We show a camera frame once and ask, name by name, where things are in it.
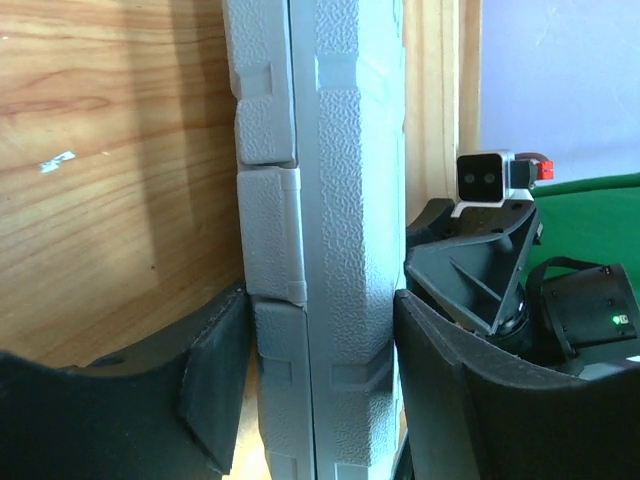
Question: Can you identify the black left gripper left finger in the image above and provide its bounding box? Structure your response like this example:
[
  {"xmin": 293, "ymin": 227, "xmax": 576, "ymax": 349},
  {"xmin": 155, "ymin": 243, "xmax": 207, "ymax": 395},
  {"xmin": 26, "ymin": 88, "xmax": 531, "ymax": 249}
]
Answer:
[{"xmin": 1, "ymin": 283, "xmax": 250, "ymax": 479}]

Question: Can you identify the green shirt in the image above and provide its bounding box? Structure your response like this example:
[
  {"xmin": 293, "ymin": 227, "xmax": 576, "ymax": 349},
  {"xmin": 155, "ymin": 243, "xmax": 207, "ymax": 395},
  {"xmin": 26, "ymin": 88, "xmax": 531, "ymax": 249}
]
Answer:
[{"xmin": 526, "ymin": 173, "xmax": 639, "ymax": 289}]

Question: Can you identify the grey plastic tool case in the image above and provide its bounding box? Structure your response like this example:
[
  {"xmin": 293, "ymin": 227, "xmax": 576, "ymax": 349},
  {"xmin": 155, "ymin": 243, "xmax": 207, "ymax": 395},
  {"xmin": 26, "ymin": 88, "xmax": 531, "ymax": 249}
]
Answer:
[{"xmin": 223, "ymin": 1, "xmax": 406, "ymax": 479}]

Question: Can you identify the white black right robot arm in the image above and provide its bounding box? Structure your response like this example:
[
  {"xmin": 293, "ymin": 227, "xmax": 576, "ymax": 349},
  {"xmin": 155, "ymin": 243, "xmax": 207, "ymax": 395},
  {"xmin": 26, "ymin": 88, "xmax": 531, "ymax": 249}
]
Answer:
[{"xmin": 405, "ymin": 199, "xmax": 639, "ymax": 376}]

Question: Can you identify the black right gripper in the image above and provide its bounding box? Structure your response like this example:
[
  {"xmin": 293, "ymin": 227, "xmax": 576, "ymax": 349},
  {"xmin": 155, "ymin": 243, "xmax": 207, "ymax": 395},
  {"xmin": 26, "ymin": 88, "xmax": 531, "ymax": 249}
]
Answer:
[{"xmin": 405, "ymin": 198, "xmax": 541, "ymax": 340}]

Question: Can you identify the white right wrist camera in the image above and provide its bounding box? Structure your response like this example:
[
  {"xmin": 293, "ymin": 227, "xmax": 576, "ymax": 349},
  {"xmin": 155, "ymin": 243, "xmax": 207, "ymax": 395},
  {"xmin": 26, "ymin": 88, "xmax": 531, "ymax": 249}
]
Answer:
[{"xmin": 452, "ymin": 150, "xmax": 540, "ymax": 218}]

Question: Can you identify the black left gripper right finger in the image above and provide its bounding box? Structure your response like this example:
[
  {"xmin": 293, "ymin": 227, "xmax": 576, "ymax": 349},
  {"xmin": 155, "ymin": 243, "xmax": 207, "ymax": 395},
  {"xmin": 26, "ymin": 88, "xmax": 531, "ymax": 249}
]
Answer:
[{"xmin": 394, "ymin": 290, "xmax": 639, "ymax": 479}]

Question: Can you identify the wooden clothes rack frame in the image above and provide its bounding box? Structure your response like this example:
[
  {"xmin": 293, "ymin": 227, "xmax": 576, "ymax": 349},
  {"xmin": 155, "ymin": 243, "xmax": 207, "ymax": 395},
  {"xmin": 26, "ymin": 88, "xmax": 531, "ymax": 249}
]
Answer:
[{"xmin": 404, "ymin": 0, "xmax": 483, "ymax": 220}]

